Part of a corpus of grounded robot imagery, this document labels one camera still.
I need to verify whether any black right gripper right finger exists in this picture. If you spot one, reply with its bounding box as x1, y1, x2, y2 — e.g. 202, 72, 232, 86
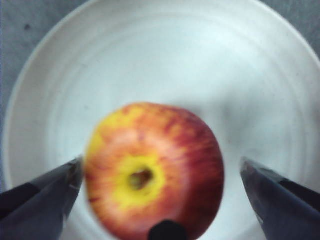
240, 156, 320, 240

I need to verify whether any pale yellow plate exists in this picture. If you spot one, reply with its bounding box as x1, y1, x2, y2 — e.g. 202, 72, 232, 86
2, 0, 320, 240

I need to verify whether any red yellow apple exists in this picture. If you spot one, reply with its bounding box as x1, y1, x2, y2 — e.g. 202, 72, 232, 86
84, 101, 225, 240

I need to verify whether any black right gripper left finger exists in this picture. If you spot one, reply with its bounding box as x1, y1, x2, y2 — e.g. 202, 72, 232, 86
0, 156, 84, 240

